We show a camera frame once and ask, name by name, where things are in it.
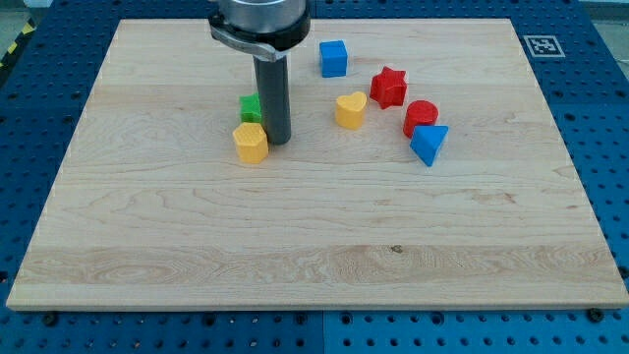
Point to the black bolt front right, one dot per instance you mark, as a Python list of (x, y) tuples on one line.
[(595, 315)]

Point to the yellow heart block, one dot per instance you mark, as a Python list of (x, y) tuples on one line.
[(350, 110)]

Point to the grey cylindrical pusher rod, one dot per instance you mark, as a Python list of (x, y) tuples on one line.
[(273, 95)]

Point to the red cylinder block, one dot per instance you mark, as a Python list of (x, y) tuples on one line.
[(419, 113)]

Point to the black bolt front left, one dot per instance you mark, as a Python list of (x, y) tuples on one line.
[(50, 319)]

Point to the black bolt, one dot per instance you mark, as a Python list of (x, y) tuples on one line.
[(50, 319), (595, 315)]

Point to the yellow hexagon block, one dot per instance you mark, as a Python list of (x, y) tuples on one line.
[(251, 142)]

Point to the green star block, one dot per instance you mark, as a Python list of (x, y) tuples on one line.
[(250, 111)]

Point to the red star block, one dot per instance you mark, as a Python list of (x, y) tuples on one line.
[(389, 87)]

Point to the blue cube block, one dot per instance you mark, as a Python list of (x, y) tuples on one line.
[(333, 58)]

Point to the light wooden board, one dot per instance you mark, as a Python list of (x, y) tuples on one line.
[(152, 210)]

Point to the blue triangle block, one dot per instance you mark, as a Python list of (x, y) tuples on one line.
[(426, 142)]

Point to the white fiducial marker tag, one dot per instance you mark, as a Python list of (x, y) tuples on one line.
[(543, 46)]

